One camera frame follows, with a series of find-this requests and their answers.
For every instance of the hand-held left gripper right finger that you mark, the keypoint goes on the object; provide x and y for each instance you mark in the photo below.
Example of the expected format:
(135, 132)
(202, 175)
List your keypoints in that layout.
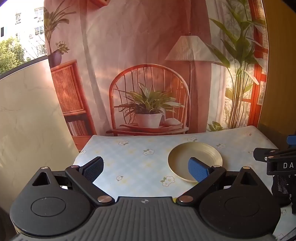
(197, 170)

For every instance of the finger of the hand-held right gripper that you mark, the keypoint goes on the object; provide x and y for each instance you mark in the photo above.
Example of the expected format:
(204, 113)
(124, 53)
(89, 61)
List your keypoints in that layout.
(291, 141)
(261, 154)

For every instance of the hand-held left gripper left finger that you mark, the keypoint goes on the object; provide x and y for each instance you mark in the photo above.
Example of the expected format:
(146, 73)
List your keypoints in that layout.
(92, 170)

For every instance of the beige plate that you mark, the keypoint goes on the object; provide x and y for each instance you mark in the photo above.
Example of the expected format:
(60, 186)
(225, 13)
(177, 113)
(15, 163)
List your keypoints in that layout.
(182, 160)

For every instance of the brown wooden board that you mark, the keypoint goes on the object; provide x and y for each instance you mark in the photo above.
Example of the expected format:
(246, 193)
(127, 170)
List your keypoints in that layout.
(279, 69)

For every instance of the green tree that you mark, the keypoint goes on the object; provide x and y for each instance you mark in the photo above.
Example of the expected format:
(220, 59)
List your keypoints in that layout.
(11, 53)

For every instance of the printed backdrop cloth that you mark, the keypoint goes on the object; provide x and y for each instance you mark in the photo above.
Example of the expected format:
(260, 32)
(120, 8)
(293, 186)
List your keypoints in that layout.
(138, 34)

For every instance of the white apartment building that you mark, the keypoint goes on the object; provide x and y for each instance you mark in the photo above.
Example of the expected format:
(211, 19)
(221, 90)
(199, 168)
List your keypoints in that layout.
(23, 14)

